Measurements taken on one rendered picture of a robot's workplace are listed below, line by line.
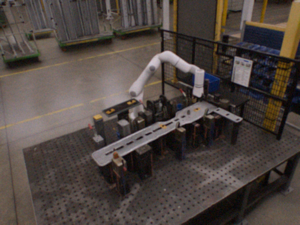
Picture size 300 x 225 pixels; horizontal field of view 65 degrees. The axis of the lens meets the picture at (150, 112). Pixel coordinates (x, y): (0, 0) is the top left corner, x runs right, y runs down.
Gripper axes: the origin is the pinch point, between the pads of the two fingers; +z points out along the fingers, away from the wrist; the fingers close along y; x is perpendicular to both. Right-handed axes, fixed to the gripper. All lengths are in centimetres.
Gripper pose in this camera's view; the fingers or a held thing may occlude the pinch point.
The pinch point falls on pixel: (197, 99)
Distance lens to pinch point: 247.1
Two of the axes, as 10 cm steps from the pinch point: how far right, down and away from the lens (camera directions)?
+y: 6.0, 3.9, -7.0
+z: 0.4, 8.5, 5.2
